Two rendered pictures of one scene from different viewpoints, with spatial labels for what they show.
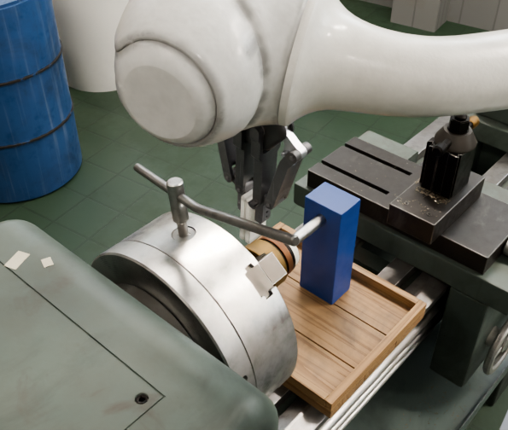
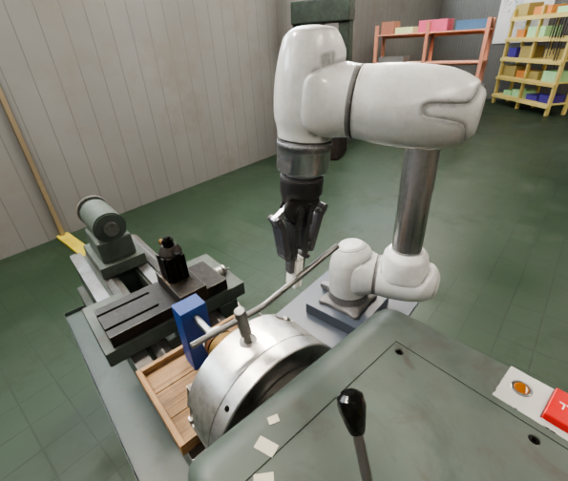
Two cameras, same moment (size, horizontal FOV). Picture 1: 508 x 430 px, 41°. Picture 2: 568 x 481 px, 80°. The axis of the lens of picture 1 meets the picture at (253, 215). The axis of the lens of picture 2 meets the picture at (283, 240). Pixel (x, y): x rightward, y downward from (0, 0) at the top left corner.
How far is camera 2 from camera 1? 78 cm
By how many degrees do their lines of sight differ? 65
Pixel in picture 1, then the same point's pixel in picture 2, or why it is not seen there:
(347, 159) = (114, 317)
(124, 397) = (400, 360)
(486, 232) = (208, 276)
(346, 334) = not seen: hidden behind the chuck
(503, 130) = (128, 259)
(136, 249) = (255, 369)
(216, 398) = (392, 320)
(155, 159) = not seen: outside the picture
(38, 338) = not seen: hidden behind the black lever
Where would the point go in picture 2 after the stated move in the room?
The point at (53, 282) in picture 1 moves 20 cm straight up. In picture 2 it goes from (298, 411) to (293, 312)
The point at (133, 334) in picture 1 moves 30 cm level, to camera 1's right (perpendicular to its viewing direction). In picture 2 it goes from (350, 357) to (346, 261)
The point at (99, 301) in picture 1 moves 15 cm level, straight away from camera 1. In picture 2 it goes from (320, 378) to (229, 396)
